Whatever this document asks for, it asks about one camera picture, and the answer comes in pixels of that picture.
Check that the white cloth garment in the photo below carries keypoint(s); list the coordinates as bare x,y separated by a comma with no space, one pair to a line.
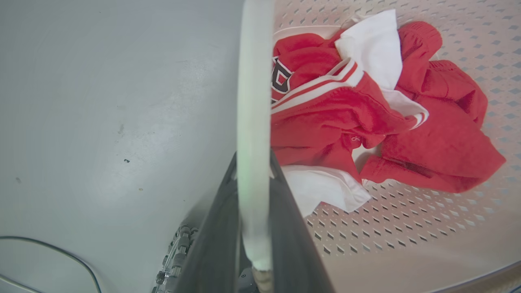
372,49
325,189

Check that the white perforated plastic laundry basket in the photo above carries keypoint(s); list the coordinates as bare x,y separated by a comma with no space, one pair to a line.
407,228

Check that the red jersey with white stripes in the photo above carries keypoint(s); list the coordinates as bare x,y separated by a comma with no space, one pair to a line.
325,110

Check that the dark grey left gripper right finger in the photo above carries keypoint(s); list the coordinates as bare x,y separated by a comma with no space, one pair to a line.
293,252

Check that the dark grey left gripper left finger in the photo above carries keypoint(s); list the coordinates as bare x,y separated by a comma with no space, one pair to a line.
215,252

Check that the plain red fleece garment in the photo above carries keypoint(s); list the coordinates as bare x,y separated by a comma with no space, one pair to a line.
443,142

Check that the grey robot base wheel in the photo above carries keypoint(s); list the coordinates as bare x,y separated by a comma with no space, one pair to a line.
175,260

